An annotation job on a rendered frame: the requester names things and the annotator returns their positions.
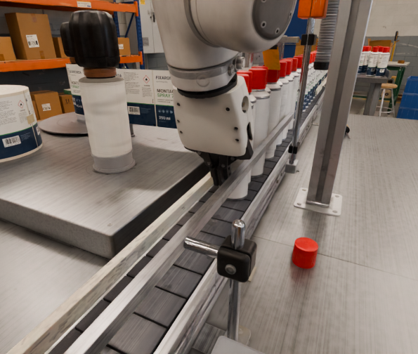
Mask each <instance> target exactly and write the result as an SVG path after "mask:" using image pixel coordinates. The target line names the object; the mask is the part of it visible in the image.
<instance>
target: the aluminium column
mask: <svg viewBox="0 0 418 354"><path fill-rule="evenodd" d="M372 2H373V0H340V2H339V10H338V14H337V22H336V27H335V31H334V39H333V44H332V52H331V56H330V60H329V68H328V73H327V81H326V85H325V93H324V98H323V102H322V110H321V115H320V123H319V127H318V134H317V139H316V144H315V152H314V156H313V164H312V169H311V177H310V181H309V186H308V194H307V198H306V203H309V204H315V205H318V206H322V207H329V205H330V202H331V198H332V191H333V188H334V182H335V178H336V174H337V168H338V164H339V158H340V154H341V149H342V145H343V141H344V135H345V131H346V125H347V121H348V115H349V111H350V108H351V101H352V97H353V92H354V88H355V82H356V78H357V74H358V68H359V64H360V59H361V55H362V51H363V45H364V41H365V35H366V31H367V25H368V21H369V18H370V11H371V7H372Z"/></svg>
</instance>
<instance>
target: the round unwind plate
mask: <svg viewBox="0 0 418 354"><path fill-rule="evenodd" d="M76 118H77V115H76V114H75V112H69V113H65V114H59V115H56V116H53V117H49V118H48V119H45V120H43V121H42V122H41V123H40V124H39V128H40V129H41V130H43V131H47V132H50V133H61V134H83V133H88V130H87V127H86V123H82V122H78V121H77V120H76Z"/></svg>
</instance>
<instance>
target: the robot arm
mask: <svg viewBox="0 0 418 354"><path fill-rule="evenodd" d="M296 1H297V0H152V5H153V8H154V12H155V17H156V21H157V26H158V29H159V34H160V37H161V40H162V45H163V49H164V54H165V57H166V62H167V66H168V69H169V74H170V77H171V83H172V84H173V85H174V86H173V99H174V114H175V119H176V126H177V129H178V135H179V138H180V140H181V142H182V144H183V146H184V148H185V149H187V150H190V151H193V152H196V153H197V154H198V155H199V156H200V157H201V158H202V159H204V163H205V164H206V165H207V166H209V169H210V173H211V177H212V178H213V182H214V185H215V186H218V185H219V186H221V185H222V184H223V183H224V182H225V181H226V180H227V179H228V177H229V176H230V175H231V174H232V171H231V164H232V163H233V162H234V161H236V160H237V159H239V160H246V159H251V158H252V155H253V154H254V152H253V150H252V146H251V143H250V141H249V140H253V137H254V121H253V115H252V107H251V103H250V99H249V93H248V90H247V85H246V83H245V80H244V77H242V76H238V75H237V73H236V72H238V70H243V69H244V66H245V58H244V57H240V55H239V52H241V53H260V52H263V51H266V50H268V49H270V48H272V47H273V46H274V45H276V43H277V42H279V40H280V39H281V38H282V36H283V35H284V34H285V32H286V30H287V28H288V26H289V24H290V22H291V19H292V16H293V13H294V9H295V6H296Z"/></svg>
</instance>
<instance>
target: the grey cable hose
mask: <svg viewBox="0 0 418 354"><path fill-rule="evenodd" d="M339 2H340V0H328V5H327V14H326V18H324V19H321V23H320V25H321V26H320V32H319V37H318V38H319V39H318V41H319V42H318V45H317V46H318V47H317V50H316V51H317V52H316V54H317V55H315V56H316V57H315V59H316V60H315V61H314V62H313V66H314V68H313V69H314V70H328V68H329V60H330V56H331V52H332V44H333V39H334V31H335V27H336V22H337V14H338V10H339Z"/></svg>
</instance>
